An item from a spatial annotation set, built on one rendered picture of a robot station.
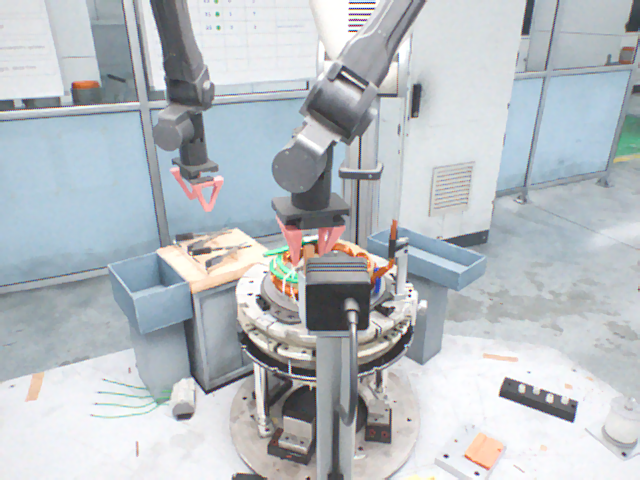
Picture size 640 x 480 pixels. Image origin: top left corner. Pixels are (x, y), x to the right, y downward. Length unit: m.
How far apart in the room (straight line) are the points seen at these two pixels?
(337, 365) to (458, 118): 2.96
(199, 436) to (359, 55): 0.78
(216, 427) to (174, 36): 0.75
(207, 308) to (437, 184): 2.41
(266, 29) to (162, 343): 2.30
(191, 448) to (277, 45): 2.47
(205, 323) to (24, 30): 2.10
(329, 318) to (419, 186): 2.91
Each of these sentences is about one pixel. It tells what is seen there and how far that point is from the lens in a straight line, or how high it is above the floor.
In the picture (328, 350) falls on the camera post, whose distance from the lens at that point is 0.37.
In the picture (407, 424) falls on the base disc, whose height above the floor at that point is 0.80.
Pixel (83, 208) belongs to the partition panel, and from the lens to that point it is 3.14.
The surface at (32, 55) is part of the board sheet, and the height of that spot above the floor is 1.32.
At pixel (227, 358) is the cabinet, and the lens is 1.17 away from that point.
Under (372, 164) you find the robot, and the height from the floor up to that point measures 1.19.
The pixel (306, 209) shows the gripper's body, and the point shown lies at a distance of 0.70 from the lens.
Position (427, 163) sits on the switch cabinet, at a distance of 3.22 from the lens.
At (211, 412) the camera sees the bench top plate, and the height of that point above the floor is 0.78.
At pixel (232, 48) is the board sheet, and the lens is 3.06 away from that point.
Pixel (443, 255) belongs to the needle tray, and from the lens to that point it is 1.21.
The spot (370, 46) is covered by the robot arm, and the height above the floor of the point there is 1.51.
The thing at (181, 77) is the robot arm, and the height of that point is 1.43.
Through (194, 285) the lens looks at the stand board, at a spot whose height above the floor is 1.06.
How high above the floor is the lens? 1.56
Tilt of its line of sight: 26 degrees down
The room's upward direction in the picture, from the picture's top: straight up
